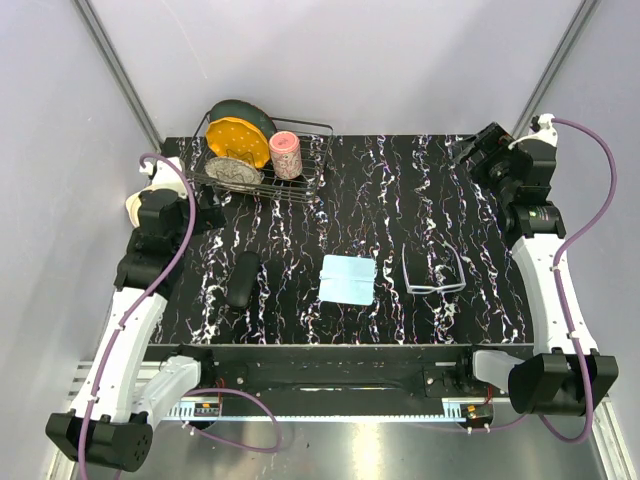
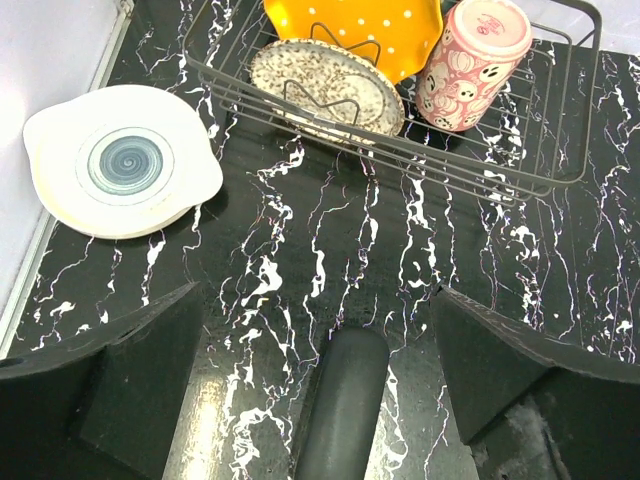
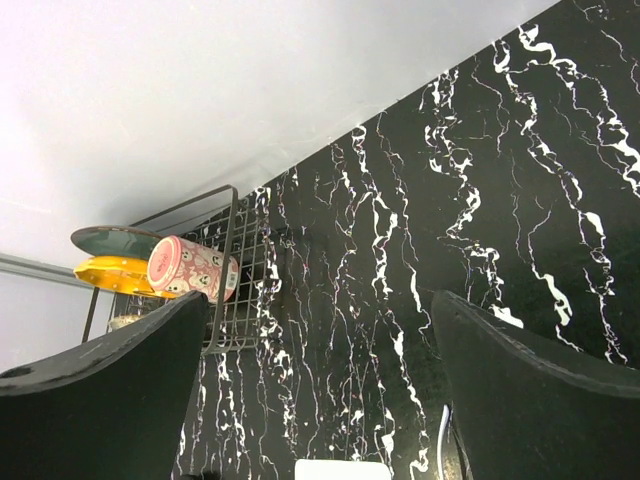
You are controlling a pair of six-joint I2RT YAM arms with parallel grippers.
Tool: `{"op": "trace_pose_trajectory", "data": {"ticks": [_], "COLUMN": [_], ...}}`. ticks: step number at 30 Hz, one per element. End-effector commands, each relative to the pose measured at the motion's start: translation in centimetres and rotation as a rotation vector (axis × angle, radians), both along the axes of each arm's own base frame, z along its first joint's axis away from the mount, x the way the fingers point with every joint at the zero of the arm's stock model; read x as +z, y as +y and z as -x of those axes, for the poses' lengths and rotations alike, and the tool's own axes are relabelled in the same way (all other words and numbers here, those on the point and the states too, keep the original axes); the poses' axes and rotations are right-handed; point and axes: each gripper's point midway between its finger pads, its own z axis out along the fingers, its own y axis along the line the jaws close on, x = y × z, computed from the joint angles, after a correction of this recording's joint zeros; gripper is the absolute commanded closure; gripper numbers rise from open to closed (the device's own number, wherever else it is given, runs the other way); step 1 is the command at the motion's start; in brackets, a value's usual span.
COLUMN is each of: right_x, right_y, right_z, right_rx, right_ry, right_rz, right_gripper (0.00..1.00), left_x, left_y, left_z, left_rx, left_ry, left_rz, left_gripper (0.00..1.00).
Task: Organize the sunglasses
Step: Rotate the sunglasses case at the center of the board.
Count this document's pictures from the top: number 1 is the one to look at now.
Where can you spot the cream bowl with rings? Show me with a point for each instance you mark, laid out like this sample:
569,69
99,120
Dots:
132,205

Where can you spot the dark green plate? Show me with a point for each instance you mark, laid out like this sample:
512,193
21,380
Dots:
244,111

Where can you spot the yellow dotted plate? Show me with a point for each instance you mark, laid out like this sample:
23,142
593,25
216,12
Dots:
239,139

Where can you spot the pink patterned cup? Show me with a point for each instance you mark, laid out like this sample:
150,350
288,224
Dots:
285,155

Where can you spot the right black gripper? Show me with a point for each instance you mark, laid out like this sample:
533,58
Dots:
493,141

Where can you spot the black glasses case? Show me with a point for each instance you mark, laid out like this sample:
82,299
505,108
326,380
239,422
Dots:
242,279

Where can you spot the grey patterned small plate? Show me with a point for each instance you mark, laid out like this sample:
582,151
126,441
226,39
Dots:
233,173

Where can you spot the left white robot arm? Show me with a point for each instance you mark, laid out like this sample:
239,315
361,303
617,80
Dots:
110,422

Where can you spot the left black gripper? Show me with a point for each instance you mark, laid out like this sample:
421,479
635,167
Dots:
210,217

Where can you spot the light blue cleaning cloth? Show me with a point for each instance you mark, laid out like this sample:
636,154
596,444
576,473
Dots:
347,280

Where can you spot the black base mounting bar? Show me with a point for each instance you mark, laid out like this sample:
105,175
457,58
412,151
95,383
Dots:
425,370

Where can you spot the black wire dish rack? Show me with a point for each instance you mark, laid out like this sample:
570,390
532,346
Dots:
315,142

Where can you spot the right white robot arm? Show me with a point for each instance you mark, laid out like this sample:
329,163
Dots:
567,374

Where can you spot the white frame sunglasses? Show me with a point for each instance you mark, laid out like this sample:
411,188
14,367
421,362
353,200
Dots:
444,277

